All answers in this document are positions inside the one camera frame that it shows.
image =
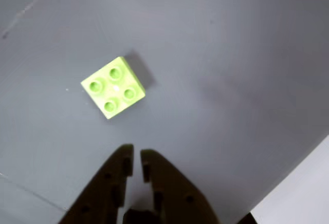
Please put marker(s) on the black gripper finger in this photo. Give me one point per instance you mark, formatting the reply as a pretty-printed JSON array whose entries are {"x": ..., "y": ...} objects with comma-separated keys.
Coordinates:
[
  {"x": 180, "y": 195},
  {"x": 102, "y": 190}
]

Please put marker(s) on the green lego block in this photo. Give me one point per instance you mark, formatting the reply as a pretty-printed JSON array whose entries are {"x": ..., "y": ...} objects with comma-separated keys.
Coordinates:
[{"x": 113, "y": 98}]

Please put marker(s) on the dark grey table mat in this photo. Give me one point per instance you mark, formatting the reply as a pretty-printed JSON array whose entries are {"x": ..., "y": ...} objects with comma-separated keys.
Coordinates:
[
  {"x": 205, "y": 54},
  {"x": 20, "y": 203}
]

